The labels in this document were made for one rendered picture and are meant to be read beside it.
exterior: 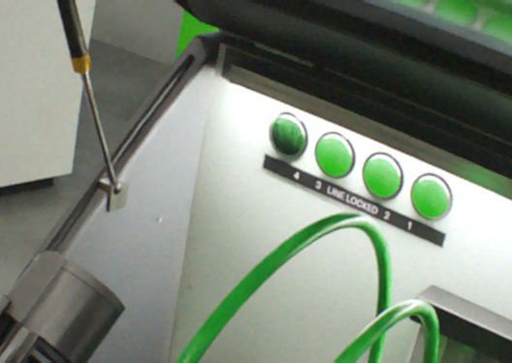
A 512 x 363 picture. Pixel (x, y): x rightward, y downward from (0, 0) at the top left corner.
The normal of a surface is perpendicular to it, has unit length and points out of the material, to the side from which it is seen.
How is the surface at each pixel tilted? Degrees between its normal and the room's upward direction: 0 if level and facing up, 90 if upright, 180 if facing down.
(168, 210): 90
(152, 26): 90
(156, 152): 90
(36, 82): 90
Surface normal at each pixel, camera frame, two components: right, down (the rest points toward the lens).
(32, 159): 0.67, 0.39
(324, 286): -0.58, 0.22
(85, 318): 0.46, -0.04
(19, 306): 0.12, -0.30
